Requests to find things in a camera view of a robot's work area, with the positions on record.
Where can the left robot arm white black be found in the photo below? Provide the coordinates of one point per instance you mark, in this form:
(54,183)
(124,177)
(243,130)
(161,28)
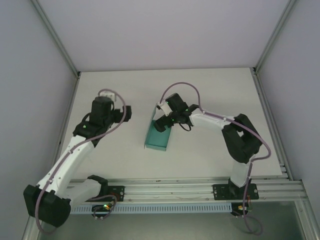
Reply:
(70,157)

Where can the black mounting plate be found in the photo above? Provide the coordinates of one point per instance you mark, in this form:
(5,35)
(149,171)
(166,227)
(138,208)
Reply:
(220,191)
(120,193)

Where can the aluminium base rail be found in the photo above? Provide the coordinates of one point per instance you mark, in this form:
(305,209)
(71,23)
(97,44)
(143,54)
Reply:
(175,190)

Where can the aluminium side rail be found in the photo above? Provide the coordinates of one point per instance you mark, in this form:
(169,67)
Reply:
(66,125)
(272,130)

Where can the green paper box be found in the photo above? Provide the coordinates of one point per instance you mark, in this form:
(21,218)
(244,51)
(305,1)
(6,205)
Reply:
(156,141)

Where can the aluminium frame post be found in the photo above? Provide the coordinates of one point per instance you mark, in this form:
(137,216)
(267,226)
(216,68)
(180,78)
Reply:
(57,42)
(275,32)

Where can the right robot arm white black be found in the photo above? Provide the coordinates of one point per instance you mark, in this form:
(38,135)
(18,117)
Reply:
(212,121)

